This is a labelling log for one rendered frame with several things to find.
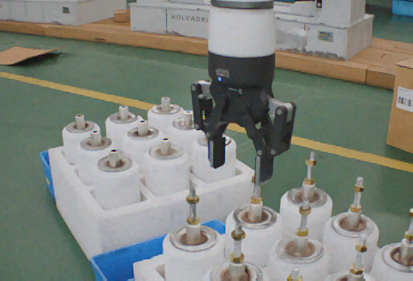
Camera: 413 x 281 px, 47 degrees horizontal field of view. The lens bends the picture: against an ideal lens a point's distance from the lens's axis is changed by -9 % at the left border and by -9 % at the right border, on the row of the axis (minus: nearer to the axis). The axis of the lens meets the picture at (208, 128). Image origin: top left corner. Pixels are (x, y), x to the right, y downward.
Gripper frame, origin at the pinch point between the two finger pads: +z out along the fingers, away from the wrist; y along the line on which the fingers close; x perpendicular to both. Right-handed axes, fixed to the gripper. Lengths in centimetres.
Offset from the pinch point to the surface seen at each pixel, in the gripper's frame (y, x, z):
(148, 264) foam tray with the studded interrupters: -18.8, 0.1, 24.9
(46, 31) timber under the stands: -298, 142, 37
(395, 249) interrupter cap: 15.6, 20.9, 17.6
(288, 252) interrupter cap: 2.1, 10.0, 17.6
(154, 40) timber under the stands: -194, 160, 36
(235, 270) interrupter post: 0.4, -0.4, 15.8
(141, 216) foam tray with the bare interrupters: -33.7, 11.8, 26.7
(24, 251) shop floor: -62, -4, 43
